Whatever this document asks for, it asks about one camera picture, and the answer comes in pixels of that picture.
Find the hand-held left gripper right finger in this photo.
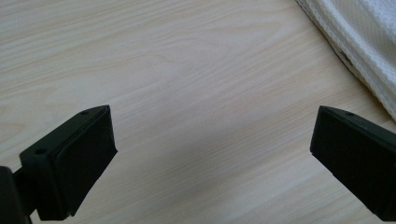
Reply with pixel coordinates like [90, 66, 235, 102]
[309, 105, 396, 222]

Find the white cloth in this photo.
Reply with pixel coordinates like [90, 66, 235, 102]
[294, 0, 396, 121]

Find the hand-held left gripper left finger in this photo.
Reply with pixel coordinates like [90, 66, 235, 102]
[19, 105, 119, 222]

